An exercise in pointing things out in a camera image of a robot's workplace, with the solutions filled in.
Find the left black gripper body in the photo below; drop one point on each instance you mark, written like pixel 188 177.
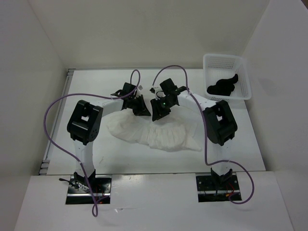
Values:
pixel 134 101

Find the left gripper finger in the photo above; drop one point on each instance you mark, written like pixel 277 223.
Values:
pixel 137 109
pixel 144 109

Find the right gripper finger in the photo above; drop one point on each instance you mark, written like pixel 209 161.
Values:
pixel 165 111
pixel 156 110

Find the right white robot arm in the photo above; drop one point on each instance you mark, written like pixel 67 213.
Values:
pixel 217 119

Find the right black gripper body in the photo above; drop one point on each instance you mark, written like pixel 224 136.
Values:
pixel 165 101

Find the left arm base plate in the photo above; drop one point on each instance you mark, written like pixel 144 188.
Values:
pixel 79 194

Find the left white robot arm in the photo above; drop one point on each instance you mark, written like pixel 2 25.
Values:
pixel 84 125

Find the white skirt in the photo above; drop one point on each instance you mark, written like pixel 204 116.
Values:
pixel 170 133

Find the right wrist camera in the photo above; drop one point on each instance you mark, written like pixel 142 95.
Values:
pixel 168 86

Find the black skirt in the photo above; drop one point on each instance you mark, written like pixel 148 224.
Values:
pixel 223 87

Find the white plastic basket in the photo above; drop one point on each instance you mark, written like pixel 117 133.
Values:
pixel 222 66

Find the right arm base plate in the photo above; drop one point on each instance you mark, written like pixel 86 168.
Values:
pixel 212 187

